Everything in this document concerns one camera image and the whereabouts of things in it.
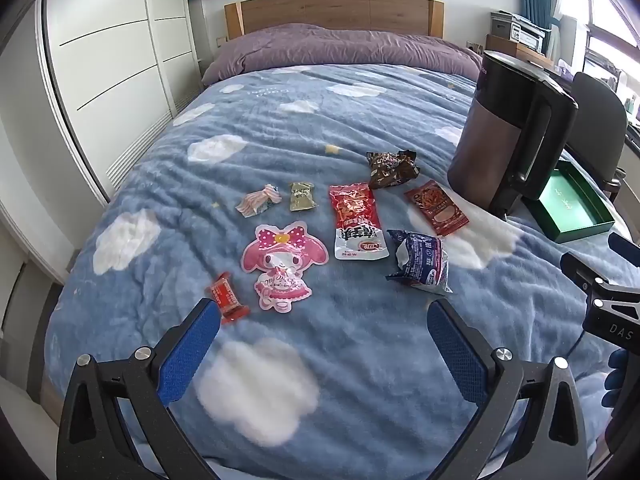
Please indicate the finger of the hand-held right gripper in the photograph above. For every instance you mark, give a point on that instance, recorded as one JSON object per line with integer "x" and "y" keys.
{"x": 625, "y": 247}
{"x": 587, "y": 275}

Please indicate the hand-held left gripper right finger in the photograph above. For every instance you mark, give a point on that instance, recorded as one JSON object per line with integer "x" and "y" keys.
{"x": 455, "y": 355}

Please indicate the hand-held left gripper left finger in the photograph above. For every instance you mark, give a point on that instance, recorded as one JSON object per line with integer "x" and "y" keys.
{"x": 190, "y": 350}

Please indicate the small red candy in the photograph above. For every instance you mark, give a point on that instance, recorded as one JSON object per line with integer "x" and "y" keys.
{"x": 227, "y": 297}

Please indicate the green tray box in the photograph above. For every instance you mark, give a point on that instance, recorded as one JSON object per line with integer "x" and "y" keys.
{"x": 565, "y": 205}

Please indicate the blue and white snack packet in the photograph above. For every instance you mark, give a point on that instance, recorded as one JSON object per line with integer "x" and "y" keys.
{"x": 420, "y": 260}

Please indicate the pink cartoon character packet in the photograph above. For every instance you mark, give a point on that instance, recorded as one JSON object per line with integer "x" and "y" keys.
{"x": 280, "y": 265}

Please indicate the dark red snack packet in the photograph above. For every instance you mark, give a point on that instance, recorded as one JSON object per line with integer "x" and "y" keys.
{"x": 437, "y": 207}

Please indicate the pink striped candy packet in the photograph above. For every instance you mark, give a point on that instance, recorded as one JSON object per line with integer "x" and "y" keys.
{"x": 257, "y": 201}

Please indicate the red and white snack packet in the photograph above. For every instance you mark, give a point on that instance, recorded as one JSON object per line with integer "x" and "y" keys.
{"x": 355, "y": 220}

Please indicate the olive green small packet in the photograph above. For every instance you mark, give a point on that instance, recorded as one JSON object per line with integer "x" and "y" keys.
{"x": 303, "y": 196}

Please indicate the brown snack packet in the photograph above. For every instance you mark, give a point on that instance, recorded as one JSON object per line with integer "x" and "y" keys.
{"x": 392, "y": 170}

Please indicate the person's right hand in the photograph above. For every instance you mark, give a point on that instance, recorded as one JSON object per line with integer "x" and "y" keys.
{"x": 622, "y": 377}

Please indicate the dark grey chair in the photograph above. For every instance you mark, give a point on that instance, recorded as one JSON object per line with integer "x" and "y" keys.
{"x": 597, "y": 110}

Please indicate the bronze metallic bin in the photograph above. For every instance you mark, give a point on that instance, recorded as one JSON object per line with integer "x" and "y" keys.
{"x": 495, "y": 140}

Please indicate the wooden nightstand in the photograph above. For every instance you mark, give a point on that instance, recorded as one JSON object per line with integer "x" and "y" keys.
{"x": 510, "y": 51}

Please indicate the grey printer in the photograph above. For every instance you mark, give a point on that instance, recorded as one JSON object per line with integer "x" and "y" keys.
{"x": 520, "y": 30}

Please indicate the white wardrobe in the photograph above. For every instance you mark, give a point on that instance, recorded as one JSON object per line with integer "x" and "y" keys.
{"x": 110, "y": 60}

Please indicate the purple pillow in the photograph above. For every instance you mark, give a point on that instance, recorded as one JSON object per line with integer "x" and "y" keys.
{"x": 340, "y": 45}

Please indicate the wooden headboard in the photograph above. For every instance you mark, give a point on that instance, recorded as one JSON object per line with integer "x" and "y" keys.
{"x": 330, "y": 10}

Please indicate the wall socket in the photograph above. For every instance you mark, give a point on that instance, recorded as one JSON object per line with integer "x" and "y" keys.
{"x": 475, "y": 47}

